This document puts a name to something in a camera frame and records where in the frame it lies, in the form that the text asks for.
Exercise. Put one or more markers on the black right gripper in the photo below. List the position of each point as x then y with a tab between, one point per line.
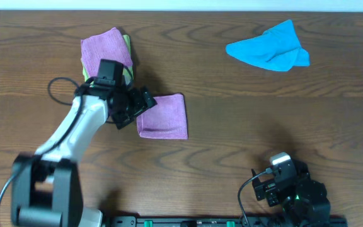
264	188

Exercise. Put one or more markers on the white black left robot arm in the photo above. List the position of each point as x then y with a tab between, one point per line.
46	189

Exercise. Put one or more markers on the purple microfiber cloth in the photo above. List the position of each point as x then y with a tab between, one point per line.
166	120

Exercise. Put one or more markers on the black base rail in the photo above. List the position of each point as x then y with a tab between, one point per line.
132	221

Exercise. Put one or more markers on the folded green cloth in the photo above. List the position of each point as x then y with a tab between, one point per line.
128	71

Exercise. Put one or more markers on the blue microfiber cloth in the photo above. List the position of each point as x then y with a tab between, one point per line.
277	49

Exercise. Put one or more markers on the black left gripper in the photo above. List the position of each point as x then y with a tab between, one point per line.
136	108

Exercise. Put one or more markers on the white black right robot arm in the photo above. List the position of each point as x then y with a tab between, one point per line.
303	200

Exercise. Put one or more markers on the folded purple cloth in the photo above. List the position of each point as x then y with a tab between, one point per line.
109	45

